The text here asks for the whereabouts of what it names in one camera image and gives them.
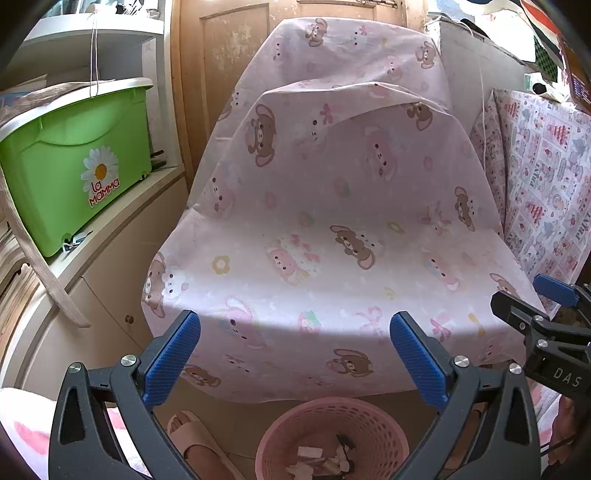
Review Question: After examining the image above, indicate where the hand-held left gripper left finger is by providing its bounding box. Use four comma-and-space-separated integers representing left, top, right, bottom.
47, 309, 203, 480

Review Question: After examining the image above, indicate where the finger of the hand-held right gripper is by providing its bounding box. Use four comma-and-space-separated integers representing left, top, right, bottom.
490, 290, 591, 348
533, 272, 591, 312

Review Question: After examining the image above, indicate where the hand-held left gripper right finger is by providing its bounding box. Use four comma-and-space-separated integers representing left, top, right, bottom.
389, 311, 542, 480

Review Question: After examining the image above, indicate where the pink plastic basket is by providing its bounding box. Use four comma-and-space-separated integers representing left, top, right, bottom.
255, 397, 411, 480

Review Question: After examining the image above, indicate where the foot in pink slipper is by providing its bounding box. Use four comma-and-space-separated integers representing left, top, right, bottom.
167, 410, 246, 480

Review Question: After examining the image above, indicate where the white shelf cabinet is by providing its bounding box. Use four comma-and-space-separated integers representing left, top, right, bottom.
0, 0, 194, 389

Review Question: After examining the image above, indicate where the printed patchwork bedding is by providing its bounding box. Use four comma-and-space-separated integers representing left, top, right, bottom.
470, 88, 591, 315

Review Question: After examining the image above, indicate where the person's pink pajama leg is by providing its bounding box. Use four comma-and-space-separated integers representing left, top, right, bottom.
0, 387, 154, 480

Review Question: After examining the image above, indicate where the stack of books and papers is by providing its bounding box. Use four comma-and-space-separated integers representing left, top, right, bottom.
0, 222, 43, 352

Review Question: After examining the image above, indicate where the chair with pink printed cover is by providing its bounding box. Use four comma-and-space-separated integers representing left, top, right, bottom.
141, 17, 551, 405

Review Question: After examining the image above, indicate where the green plastic storage box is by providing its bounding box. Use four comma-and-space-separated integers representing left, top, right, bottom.
0, 78, 154, 258

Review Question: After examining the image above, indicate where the wooden door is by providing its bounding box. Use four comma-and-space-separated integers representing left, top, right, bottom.
172, 0, 431, 186

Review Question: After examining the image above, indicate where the beige cloth strap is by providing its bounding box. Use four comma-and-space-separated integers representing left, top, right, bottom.
0, 174, 92, 329

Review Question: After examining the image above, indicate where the white cable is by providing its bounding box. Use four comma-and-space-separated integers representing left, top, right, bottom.
477, 60, 489, 136

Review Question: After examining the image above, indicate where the white string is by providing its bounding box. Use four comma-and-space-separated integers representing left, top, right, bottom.
91, 14, 101, 99

